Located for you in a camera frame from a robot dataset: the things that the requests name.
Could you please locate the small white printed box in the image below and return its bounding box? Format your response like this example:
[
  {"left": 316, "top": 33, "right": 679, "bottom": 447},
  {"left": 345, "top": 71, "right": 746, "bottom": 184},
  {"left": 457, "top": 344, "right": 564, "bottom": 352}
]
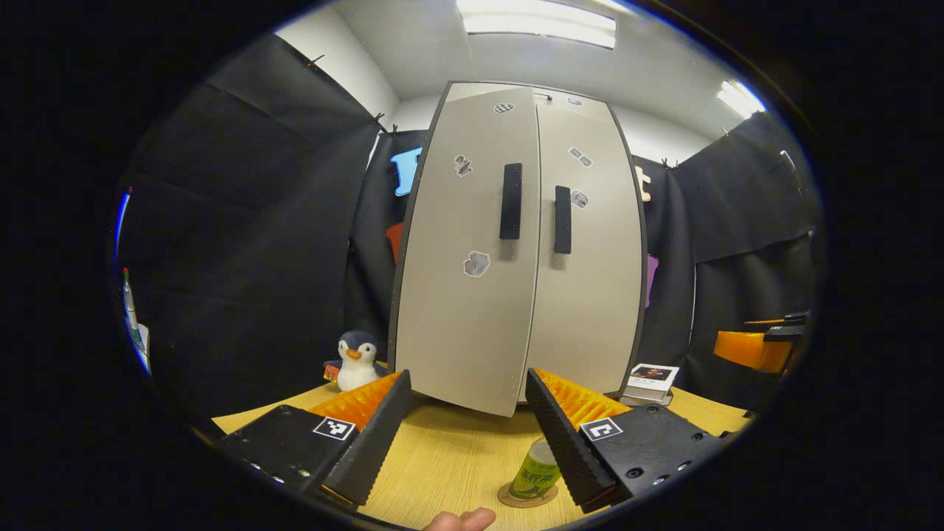
[{"left": 618, "top": 363, "right": 681, "bottom": 407}]

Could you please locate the small ceiling light panel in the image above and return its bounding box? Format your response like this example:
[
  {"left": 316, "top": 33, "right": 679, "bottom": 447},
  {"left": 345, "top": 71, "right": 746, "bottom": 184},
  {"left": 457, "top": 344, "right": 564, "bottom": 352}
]
[{"left": 717, "top": 80, "right": 768, "bottom": 120}]

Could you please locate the slim white green object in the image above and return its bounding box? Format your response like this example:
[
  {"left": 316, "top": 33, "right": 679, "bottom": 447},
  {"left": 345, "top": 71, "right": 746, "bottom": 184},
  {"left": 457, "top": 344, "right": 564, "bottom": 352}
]
[{"left": 120, "top": 267, "right": 152, "bottom": 375}]

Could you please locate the grey cabinet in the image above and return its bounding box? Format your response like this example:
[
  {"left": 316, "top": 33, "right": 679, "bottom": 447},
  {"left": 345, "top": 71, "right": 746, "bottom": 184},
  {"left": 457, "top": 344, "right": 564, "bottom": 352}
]
[{"left": 387, "top": 80, "right": 650, "bottom": 417}]

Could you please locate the large ceiling light panel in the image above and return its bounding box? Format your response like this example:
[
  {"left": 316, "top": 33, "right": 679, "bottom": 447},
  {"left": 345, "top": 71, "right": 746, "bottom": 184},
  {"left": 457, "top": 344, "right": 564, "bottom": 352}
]
[{"left": 456, "top": 0, "right": 617, "bottom": 50}]

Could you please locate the green label clear bottle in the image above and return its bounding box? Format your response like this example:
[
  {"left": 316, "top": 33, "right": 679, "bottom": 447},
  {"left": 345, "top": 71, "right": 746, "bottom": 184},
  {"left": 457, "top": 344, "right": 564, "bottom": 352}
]
[{"left": 509, "top": 437, "right": 565, "bottom": 500}]

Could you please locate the penguin plush toy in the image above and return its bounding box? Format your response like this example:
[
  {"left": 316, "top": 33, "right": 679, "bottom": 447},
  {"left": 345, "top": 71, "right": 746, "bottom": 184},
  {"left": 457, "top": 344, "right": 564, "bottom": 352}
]
[{"left": 323, "top": 330, "right": 388, "bottom": 392}]

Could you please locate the grey cabinet door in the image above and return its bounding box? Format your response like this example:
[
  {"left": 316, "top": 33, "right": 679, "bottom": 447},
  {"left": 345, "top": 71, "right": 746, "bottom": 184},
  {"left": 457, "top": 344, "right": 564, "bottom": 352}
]
[
  {"left": 518, "top": 102, "right": 644, "bottom": 403},
  {"left": 395, "top": 86, "right": 543, "bottom": 418}
]

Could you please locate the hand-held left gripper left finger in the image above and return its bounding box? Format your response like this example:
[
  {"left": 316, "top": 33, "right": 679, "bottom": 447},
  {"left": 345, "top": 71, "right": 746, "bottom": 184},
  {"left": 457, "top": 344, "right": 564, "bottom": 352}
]
[{"left": 214, "top": 369, "right": 412, "bottom": 514}]

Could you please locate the black door handle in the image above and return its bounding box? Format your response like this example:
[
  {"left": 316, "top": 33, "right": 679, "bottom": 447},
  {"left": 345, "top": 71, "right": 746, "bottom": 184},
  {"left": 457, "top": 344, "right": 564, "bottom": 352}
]
[
  {"left": 499, "top": 163, "right": 523, "bottom": 240},
  {"left": 555, "top": 186, "right": 573, "bottom": 255}
]

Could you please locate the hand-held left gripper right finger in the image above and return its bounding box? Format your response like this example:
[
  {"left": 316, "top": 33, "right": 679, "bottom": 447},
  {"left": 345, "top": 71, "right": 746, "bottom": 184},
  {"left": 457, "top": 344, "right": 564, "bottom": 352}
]
[{"left": 525, "top": 367, "right": 727, "bottom": 515}]

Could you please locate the round brown coaster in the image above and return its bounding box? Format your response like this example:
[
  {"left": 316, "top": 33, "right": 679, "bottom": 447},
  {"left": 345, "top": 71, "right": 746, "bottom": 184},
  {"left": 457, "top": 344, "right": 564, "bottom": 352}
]
[{"left": 497, "top": 482, "right": 559, "bottom": 508}]

